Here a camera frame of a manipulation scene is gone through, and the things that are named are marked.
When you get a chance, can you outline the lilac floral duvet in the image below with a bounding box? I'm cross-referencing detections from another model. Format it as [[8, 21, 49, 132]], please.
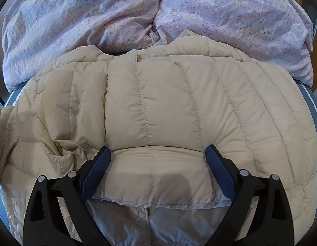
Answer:
[[0, 0, 315, 93]]

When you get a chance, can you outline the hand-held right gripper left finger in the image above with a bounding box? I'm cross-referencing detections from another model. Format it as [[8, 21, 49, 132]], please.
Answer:
[[22, 146, 115, 246]]

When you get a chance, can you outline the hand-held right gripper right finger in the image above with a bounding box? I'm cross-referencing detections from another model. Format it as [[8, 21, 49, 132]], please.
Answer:
[[205, 145, 294, 246]]

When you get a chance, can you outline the beige quilted down jacket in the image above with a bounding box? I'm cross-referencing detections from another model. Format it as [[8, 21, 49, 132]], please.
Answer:
[[0, 29, 317, 246]]

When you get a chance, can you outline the blue striped bed sheet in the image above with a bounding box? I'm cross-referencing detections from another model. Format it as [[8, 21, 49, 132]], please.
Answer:
[[0, 78, 317, 246]]

